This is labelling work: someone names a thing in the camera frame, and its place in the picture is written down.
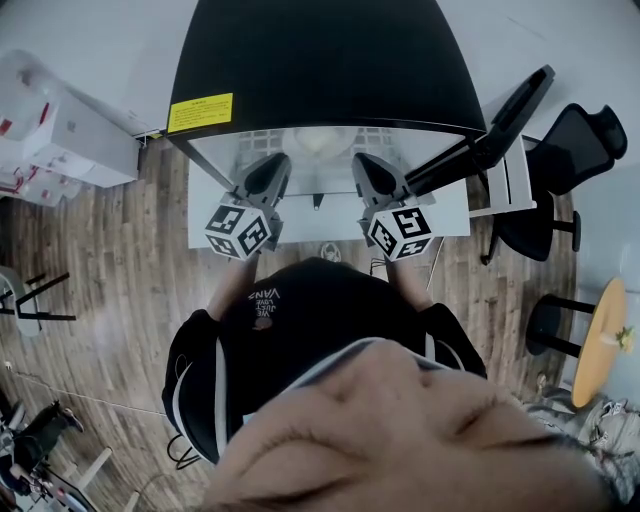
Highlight thin white floor cable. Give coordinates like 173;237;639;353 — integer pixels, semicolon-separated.
4;359;166;416

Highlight person's left forearm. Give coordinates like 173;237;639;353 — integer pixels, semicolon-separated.
207;254;259;321

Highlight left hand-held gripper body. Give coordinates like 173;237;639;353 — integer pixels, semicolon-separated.
203;192;284;261

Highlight black looped waist cable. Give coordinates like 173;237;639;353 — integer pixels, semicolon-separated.
167;433;201;470

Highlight black round stool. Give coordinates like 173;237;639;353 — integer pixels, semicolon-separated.
525;293;599;357

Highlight clear water jug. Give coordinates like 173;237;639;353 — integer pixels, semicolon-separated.
0;49;66;141

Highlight grey chair with black legs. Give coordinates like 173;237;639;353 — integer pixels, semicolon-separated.
0;267;77;336

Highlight person's face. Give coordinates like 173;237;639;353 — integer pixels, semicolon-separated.
199;339;621;512

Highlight small flower vase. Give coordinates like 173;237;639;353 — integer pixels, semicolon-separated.
602;325;636;351

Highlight white table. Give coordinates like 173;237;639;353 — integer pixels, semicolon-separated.
187;144;472;250

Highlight dark desk with wooden legs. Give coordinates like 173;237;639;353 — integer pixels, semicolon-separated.
0;447;141;512

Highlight white cardboard boxes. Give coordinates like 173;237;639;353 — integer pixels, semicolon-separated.
24;84;141;189

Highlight person's black shirt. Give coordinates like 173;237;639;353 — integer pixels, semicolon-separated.
161;257;489;464

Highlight white round plate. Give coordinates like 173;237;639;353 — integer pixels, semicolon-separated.
281;127;359;161

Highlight black mesh office chair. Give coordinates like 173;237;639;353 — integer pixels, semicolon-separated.
479;102;629;266

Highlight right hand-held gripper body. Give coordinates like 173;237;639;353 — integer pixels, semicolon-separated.
355;194;435;263

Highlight round wooden side table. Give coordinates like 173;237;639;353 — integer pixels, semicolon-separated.
571;278;629;410

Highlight person's right forearm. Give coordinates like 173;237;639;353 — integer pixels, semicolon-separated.
384;257;434;314

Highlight clear bottles with red labels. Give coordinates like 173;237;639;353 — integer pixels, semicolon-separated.
0;159;84;209

